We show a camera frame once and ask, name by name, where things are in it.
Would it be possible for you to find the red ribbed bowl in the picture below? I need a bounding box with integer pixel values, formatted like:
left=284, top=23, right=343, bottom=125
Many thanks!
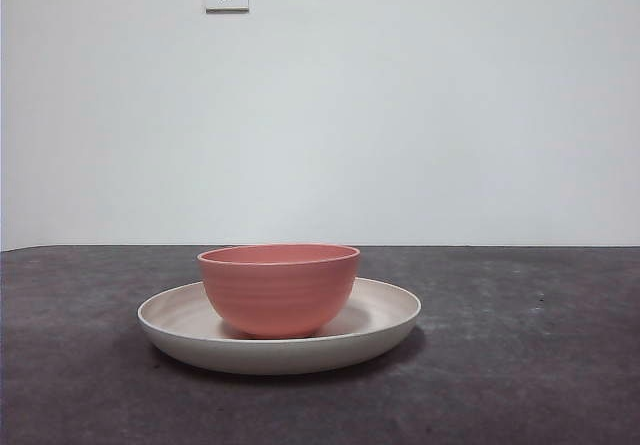
left=196, top=243, right=361, bottom=340

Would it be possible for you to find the white round plate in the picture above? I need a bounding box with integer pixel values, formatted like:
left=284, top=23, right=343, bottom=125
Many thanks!
left=137, top=275, right=423, bottom=377

